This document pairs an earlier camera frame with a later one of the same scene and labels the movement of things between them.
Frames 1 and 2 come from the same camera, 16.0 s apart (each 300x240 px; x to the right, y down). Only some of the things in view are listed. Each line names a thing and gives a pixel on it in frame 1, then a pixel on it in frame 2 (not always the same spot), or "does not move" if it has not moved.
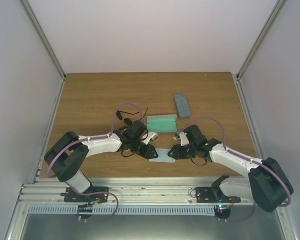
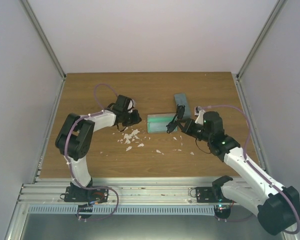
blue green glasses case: x=182 y=106 does not move
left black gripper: x=146 y=153 → x=136 y=119
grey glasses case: x=162 y=123 does not move
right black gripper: x=177 y=154 → x=188 y=128
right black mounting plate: x=211 y=195 does not move
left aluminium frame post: x=47 y=42 does not move
